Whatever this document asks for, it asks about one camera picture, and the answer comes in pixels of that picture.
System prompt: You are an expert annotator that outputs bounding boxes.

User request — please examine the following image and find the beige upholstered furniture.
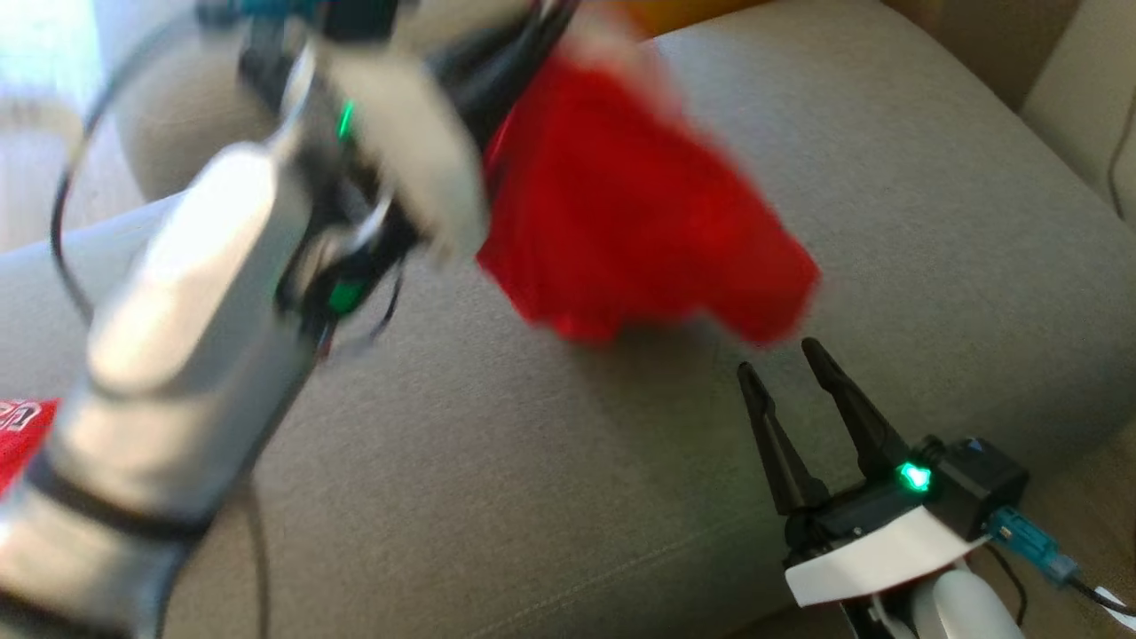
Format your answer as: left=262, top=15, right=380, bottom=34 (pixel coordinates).
left=1019, top=0, right=1136, bottom=218

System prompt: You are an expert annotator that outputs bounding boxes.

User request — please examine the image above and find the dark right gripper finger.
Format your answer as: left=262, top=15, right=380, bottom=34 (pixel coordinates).
left=736, top=361, right=832, bottom=517
left=801, top=337, right=912, bottom=487

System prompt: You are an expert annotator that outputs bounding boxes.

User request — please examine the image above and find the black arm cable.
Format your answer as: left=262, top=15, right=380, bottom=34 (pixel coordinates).
left=49, top=18, right=183, bottom=325
left=985, top=543, right=1136, bottom=627

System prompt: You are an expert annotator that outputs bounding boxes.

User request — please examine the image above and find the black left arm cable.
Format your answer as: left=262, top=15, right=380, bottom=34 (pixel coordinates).
left=49, top=18, right=183, bottom=325

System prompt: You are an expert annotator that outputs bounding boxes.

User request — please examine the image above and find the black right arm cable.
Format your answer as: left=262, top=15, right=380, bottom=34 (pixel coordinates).
left=985, top=543, right=1136, bottom=627

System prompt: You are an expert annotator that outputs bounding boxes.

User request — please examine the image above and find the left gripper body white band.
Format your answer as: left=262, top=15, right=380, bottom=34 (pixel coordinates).
left=238, top=18, right=500, bottom=307

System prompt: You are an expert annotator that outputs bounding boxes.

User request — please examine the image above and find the teal right camera connector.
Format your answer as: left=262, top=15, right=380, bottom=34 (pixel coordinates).
left=983, top=506, right=1082, bottom=585

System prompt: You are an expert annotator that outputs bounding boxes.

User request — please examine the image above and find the plain red garment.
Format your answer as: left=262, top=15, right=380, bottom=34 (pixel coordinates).
left=475, top=0, right=823, bottom=349

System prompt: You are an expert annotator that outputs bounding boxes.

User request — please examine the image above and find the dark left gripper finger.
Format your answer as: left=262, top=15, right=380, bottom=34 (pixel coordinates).
left=424, top=0, right=551, bottom=116
left=470, top=0, right=582, bottom=156

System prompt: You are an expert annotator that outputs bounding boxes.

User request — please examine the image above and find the red lettered white-striped jersey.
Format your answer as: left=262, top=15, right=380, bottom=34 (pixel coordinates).
left=0, top=398, right=61, bottom=496

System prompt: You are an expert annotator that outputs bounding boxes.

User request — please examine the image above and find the thin dark cable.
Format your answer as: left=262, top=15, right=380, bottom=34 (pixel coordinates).
left=1105, top=111, right=1136, bottom=223

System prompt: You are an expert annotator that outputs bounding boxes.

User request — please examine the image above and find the grey fabric sofa seat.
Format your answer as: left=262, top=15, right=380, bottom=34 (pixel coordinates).
left=0, top=0, right=1136, bottom=639

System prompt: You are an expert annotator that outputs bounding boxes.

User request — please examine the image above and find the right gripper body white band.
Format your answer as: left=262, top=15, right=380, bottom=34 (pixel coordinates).
left=781, top=469, right=988, bottom=610

